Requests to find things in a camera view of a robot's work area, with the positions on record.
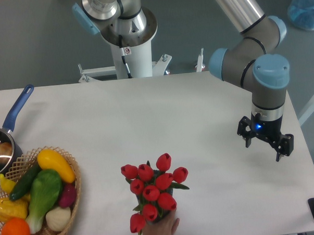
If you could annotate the red tulip bouquet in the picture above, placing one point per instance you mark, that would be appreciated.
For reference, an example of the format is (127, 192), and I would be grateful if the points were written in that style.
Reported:
(145, 172)

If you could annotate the yellow squash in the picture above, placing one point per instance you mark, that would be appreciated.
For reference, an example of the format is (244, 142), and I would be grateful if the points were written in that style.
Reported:
(50, 159)

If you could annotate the yellow bell pepper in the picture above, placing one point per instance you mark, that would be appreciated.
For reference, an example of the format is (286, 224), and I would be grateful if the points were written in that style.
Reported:
(13, 209)

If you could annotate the blue plastic bag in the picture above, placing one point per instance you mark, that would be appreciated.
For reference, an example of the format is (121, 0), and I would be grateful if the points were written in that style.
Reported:
(301, 14)

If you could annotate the person's hand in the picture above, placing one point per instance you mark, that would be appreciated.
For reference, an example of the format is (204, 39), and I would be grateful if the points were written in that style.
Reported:
(167, 226)

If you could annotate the small yellow banana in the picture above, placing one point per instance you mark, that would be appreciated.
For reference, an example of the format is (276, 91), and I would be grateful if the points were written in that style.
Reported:
(6, 185)

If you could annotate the woven wicker basket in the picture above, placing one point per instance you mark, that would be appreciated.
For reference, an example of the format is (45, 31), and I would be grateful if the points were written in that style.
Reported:
(20, 166)

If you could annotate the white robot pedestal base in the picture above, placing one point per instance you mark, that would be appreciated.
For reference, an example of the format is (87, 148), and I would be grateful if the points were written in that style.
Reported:
(130, 41)

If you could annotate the green bok choy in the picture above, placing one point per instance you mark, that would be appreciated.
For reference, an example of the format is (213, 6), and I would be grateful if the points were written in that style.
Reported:
(45, 191)

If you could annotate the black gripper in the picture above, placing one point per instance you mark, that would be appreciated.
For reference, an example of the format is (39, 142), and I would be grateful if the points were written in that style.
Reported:
(266, 126)

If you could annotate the blue handled saucepan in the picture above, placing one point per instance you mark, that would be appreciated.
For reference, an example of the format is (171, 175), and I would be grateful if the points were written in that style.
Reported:
(9, 125)

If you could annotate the orange fruit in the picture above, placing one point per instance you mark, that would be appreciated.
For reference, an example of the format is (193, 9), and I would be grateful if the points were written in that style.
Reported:
(16, 226)

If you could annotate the white garlic bulb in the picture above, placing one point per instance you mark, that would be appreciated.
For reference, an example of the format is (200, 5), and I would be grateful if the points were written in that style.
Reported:
(58, 218)

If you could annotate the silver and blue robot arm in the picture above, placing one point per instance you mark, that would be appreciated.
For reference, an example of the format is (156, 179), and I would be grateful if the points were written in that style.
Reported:
(250, 65)

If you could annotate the bread roll in pan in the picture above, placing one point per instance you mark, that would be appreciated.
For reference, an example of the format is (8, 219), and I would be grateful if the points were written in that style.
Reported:
(5, 152)

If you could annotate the purple red onion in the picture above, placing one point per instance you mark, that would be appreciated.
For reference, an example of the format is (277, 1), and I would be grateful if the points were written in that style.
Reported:
(68, 196)

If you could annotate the green cucumber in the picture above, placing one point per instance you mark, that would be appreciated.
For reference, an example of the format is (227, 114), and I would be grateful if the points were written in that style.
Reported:
(24, 184)

